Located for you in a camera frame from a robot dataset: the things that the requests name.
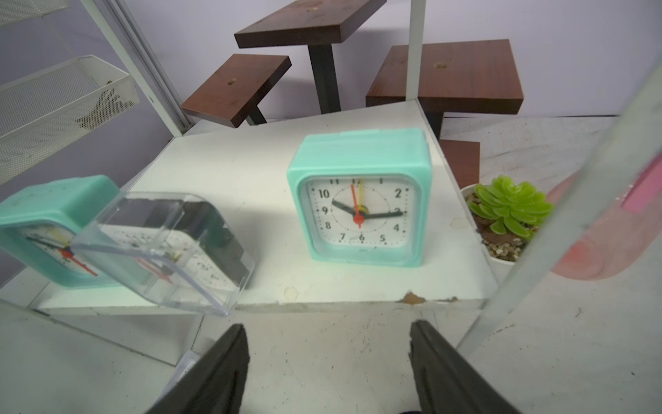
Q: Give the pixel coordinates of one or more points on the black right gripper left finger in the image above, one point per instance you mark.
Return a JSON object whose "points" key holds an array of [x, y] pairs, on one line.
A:
{"points": [[216, 383]]}

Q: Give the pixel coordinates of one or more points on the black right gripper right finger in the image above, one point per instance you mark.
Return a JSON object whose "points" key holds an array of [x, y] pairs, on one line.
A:
{"points": [[445, 381]]}

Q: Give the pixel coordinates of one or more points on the clear square alarm clock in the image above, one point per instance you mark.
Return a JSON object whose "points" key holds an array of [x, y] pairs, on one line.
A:
{"points": [[175, 250]]}

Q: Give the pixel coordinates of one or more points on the mint green alarm clock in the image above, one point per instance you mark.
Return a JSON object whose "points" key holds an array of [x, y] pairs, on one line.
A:
{"points": [[363, 196], [39, 223]]}

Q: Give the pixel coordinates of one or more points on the white two-tier shelf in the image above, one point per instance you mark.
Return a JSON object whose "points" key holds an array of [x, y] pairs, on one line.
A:
{"points": [[242, 172]]}

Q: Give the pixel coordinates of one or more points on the green succulent in white pot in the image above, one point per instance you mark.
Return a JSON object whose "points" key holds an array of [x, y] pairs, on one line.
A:
{"points": [[507, 215]]}

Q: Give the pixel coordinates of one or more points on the pink spray bottle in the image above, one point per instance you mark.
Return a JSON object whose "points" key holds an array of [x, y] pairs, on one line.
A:
{"points": [[621, 235]]}

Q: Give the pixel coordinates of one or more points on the brown wooden step stand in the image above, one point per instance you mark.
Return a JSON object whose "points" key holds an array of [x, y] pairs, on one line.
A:
{"points": [[315, 57]]}

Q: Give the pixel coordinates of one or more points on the white mesh lower wall bin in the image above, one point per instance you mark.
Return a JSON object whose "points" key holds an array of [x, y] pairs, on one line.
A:
{"points": [[39, 111]]}

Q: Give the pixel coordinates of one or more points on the white mesh wall bin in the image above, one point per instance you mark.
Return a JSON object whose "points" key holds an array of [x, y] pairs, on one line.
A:
{"points": [[39, 111], [13, 11]]}

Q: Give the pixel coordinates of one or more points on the white mesh upper wall bin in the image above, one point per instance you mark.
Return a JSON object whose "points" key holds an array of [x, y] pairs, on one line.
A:
{"points": [[13, 11]]}

